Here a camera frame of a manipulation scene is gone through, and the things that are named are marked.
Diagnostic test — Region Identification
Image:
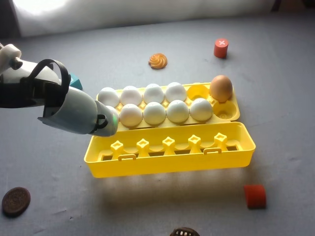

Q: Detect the brown egg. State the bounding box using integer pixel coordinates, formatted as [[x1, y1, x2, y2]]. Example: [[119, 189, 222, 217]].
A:
[[209, 75, 233, 103]]

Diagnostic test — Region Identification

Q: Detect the yellow plastic egg box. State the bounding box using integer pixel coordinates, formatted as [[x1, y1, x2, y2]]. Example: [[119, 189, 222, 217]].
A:
[[83, 82, 256, 178]]

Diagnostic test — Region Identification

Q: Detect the orange swirl cookie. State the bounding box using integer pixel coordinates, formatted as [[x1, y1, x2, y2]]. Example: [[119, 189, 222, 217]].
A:
[[148, 52, 168, 70]]

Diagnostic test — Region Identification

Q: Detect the teal block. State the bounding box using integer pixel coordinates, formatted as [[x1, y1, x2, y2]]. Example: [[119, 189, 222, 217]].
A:
[[68, 73, 83, 90]]

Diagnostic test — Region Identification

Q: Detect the red cylinder with white cross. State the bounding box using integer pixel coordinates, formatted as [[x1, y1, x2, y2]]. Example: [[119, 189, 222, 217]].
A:
[[213, 38, 229, 59]]

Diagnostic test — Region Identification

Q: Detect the white backdrop sheet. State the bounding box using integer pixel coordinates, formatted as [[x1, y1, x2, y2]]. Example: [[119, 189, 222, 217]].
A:
[[11, 0, 315, 38]]

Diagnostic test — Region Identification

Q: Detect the grey table cloth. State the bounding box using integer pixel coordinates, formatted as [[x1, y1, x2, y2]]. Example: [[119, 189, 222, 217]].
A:
[[0, 12, 315, 236]]

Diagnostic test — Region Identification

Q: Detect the brown woven basket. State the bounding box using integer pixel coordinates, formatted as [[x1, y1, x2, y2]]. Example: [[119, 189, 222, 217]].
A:
[[169, 227, 199, 236]]

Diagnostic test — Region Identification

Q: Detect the red half-round block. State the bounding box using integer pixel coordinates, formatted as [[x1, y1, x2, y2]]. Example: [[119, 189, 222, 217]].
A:
[[244, 184, 267, 209]]

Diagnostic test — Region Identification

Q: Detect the chocolate sandwich cookie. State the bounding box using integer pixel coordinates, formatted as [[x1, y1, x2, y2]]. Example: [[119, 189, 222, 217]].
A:
[[1, 187, 32, 217]]

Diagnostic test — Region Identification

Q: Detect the dark backdrop panel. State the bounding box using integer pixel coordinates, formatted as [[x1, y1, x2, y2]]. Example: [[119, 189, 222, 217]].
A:
[[0, 0, 22, 39]]

